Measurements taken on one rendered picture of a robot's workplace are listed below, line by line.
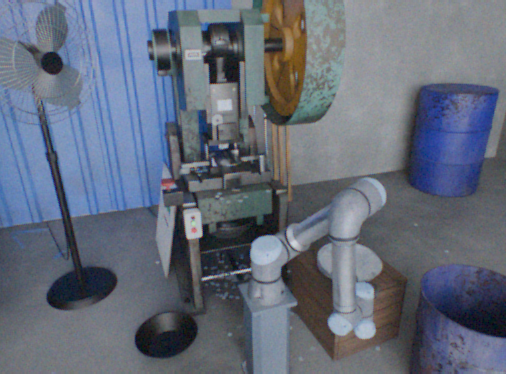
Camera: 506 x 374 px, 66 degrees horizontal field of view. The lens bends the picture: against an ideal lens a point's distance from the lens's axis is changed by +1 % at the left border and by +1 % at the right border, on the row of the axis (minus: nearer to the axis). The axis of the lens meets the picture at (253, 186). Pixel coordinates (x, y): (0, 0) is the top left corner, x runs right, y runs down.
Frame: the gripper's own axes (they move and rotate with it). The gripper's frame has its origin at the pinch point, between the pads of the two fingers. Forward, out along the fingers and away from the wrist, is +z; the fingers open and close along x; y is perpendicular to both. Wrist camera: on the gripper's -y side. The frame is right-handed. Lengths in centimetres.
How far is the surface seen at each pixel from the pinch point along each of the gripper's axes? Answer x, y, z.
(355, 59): -80, -42, 211
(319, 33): -100, 14, 27
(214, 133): -54, 63, 46
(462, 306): 13, -49, -3
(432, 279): -1.7, -33.2, -5.1
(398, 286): 8.3, -23.0, 3.9
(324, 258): 0.4, 9.3, 15.1
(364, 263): 0.5, -8.7, 10.8
